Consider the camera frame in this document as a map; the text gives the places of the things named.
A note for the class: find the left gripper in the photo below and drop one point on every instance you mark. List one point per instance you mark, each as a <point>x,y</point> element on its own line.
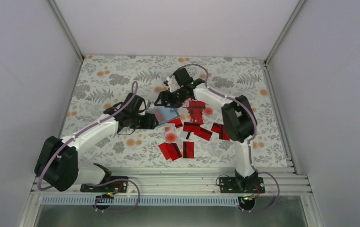
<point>149,123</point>

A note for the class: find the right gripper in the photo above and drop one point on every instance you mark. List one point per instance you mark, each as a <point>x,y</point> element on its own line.
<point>163,94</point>

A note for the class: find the teal leather card holder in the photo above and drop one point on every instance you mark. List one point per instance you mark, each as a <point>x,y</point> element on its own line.
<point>164,114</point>

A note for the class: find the white card big red dot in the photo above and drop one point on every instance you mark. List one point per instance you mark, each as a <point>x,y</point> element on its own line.
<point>170,133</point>

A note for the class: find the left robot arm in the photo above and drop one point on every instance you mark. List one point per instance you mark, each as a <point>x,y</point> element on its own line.
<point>58,165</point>

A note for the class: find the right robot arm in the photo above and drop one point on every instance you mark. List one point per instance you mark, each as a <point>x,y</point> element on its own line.
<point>240,124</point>

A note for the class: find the red card top pile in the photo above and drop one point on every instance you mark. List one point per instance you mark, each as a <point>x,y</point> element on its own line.
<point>191,127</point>

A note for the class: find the red card pile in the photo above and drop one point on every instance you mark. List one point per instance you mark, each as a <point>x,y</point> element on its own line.
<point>191,127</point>
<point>203,133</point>

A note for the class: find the red card centre pile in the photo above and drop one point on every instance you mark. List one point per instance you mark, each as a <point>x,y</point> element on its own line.
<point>203,133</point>

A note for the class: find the red card front middle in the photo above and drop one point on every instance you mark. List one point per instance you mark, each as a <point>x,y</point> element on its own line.
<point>188,149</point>

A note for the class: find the red card front left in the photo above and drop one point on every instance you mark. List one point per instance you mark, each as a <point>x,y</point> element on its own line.
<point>170,151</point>

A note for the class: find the red card right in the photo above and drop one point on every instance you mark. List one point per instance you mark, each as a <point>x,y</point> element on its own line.
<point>220,130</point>

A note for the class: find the floral table mat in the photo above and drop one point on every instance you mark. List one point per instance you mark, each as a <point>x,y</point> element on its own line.
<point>106,80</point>

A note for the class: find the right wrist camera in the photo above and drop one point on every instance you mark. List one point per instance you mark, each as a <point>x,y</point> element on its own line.
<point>169,82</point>

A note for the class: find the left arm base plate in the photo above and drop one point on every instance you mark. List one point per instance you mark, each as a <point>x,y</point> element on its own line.
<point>115,184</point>

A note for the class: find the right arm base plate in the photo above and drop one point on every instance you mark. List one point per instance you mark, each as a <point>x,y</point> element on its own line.
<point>231,185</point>

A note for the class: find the perforated cable tray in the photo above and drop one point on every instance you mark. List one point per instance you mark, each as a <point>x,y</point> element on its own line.
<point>124,200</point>

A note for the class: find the aluminium rail frame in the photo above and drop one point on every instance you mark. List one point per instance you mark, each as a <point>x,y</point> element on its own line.
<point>201,181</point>

